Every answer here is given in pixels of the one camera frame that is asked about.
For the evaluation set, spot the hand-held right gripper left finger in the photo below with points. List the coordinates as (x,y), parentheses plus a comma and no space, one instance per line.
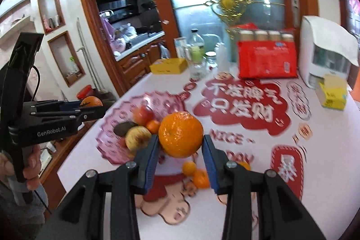
(149,164)

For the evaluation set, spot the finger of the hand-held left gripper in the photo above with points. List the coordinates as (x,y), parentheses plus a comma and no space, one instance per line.
(70,107)
(90,113)

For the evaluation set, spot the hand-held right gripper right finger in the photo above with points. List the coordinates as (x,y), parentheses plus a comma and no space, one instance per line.
(213,167)

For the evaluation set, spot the small orange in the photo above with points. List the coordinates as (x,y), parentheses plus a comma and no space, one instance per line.
(245,166)
(153,126)
(189,168)
(91,101)

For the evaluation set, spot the yellow pear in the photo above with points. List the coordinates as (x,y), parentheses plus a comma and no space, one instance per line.
(137,138)

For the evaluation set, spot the dark green avocado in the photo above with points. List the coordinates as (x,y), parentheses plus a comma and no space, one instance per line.
(123,129)

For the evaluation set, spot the large orange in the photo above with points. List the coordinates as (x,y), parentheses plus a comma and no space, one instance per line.
(180,133)

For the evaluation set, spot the red apple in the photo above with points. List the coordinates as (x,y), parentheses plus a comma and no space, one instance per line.
(143,115)

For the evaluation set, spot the pink plastic fruit bowl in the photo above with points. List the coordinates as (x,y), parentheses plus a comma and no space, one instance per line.
(166,102)

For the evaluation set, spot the person's left forearm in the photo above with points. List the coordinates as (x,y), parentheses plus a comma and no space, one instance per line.
(17,217)

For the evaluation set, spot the person's left hand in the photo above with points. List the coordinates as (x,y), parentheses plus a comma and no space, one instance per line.
(34,164)

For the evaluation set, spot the medium orange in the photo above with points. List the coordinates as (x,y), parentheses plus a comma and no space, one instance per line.
(201,178)

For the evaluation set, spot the white vertical pipe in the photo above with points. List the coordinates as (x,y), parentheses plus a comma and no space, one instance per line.
(85,57)

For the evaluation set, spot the wooden lower kitchen cabinet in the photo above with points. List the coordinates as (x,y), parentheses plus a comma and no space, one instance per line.
(135,68)

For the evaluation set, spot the pink plastic bag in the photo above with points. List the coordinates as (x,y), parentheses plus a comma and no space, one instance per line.
(112,34)

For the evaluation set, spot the yellow tissue box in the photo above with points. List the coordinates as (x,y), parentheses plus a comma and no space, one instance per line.
(168,65)

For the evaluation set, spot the clear drinking glass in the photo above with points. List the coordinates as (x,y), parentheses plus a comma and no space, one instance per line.
(198,71)

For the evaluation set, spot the clear plastic bag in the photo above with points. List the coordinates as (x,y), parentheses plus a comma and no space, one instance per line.
(164,51)

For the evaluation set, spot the small glass jar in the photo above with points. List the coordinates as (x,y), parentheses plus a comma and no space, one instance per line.
(211,60)

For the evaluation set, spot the white plastic bottle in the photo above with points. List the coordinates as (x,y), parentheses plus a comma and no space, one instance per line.
(222,58)

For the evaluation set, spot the white and blue carton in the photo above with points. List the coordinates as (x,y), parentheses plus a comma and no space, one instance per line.
(180,47)

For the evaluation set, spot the white printed tablecloth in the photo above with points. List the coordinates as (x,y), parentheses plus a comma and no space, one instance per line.
(323,144)

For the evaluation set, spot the clear bottle with green label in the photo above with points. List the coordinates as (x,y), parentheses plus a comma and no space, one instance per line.
(196,50)

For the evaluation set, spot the red pack of paper cups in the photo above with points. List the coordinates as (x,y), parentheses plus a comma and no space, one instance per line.
(264,60)

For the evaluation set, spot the yellow tissue pack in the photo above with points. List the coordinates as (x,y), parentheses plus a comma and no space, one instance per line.
(333,93)

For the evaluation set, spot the white countertop appliance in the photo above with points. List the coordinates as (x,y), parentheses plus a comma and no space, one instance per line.
(308,54)

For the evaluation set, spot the white cloth cover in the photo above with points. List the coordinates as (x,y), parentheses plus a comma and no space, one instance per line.
(334,43)

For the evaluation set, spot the wall niche with plant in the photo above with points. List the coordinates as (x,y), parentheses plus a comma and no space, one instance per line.
(67,60)

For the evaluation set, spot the wall niche with bottles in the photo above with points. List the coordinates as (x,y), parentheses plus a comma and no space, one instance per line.
(50,12)

